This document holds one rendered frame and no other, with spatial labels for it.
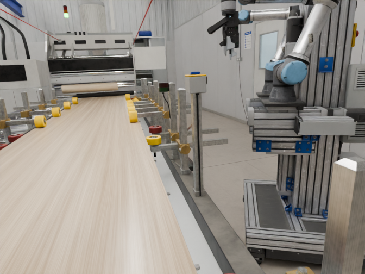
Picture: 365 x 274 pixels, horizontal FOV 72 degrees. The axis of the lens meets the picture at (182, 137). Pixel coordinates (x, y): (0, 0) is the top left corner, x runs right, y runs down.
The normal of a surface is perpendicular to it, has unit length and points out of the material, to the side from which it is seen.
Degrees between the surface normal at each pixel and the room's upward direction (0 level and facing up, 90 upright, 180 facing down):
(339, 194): 90
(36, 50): 90
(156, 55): 90
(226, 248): 0
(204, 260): 0
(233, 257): 0
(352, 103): 90
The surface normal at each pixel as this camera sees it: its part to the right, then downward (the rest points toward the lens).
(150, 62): 0.23, 0.24
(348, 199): -0.97, 0.10
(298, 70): -0.14, 0.37
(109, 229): -0.04, -0.97
